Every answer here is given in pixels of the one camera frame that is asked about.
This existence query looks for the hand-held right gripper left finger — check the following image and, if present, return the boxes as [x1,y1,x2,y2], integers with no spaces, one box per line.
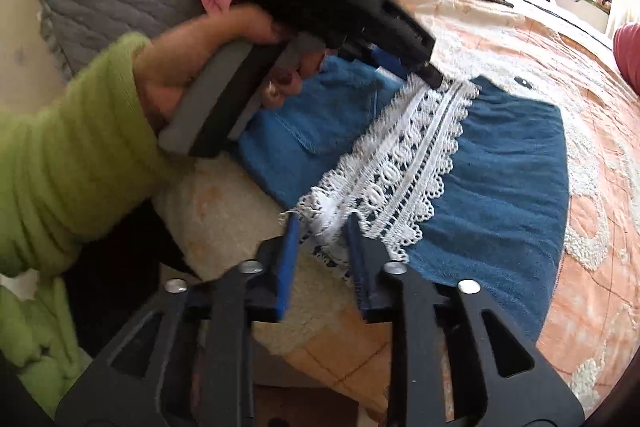
[55,213,303,427]

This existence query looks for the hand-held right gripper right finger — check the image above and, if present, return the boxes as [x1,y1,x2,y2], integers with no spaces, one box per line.
[344,212,586,427]

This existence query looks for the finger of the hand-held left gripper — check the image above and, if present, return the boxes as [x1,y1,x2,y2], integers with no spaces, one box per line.
[402,57,446,90]
[340,44,407,78]

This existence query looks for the blue pants with lace trim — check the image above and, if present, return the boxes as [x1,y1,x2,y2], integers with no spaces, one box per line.
[235,54,571,348]

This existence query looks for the person's left forearm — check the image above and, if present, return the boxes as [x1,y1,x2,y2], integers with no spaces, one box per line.
[0,32,186,278]

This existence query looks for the person's left hand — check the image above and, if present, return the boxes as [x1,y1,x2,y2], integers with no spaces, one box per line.
[132,4,326,132]

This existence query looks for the bed with cream sheet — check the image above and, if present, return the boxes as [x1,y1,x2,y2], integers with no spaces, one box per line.
[500,0,617,52]

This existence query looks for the red bolster cushion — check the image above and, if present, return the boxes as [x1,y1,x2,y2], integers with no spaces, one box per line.
[612,22,640,95]

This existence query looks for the orange quilted blanket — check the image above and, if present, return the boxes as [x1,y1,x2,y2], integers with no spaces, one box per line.
[150,0,640,413]

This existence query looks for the green fleece jacket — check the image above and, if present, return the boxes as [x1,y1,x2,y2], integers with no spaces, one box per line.
[0,277,96,413]

